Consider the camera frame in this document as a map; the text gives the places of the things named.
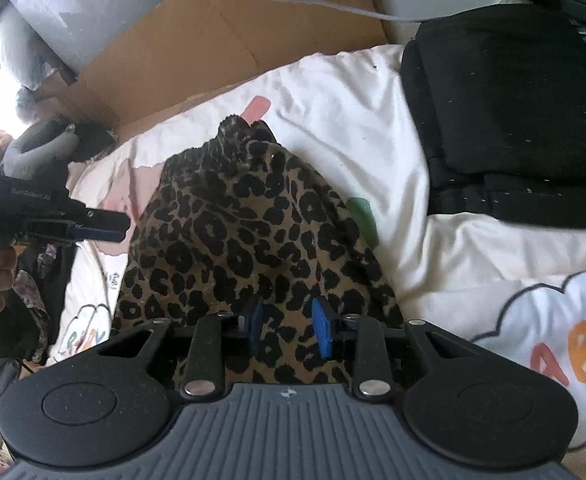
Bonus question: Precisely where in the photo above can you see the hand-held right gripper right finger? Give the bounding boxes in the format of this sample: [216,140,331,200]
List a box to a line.
[311,296,477,402]

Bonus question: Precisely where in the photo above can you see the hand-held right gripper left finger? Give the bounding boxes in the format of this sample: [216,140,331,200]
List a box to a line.
[96,294,265,402]

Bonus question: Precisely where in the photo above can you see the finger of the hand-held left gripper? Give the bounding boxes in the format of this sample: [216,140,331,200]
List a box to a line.
[70,201,131,234]
[27,223,125,243]

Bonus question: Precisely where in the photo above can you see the leopard print pants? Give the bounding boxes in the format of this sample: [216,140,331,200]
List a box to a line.
[110,116,407,397]

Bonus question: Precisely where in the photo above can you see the grey neck pillow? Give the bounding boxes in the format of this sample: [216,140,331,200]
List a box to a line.
[2,119,77,182]

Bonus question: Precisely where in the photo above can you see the black floral garment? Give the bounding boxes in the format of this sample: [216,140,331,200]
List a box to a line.
[0,242,80,362]

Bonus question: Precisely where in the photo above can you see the black furry cloth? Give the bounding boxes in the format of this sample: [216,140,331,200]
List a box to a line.
[67,121,118,164]

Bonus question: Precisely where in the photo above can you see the cardboard box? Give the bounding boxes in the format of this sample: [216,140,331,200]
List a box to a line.
[32,0,390,135]

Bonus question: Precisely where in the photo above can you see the grey wrapped appliance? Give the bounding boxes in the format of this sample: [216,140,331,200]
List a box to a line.
[0,0,195,92]

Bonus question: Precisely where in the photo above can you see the white bear print blanket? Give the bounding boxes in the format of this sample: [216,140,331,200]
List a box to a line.
[0,42,586,480]

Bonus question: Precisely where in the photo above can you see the black folded garment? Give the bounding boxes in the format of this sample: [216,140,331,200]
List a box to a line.
[399,4,586,232]

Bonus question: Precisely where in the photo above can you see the white cable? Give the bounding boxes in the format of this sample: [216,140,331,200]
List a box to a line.
[177,0,425,24]

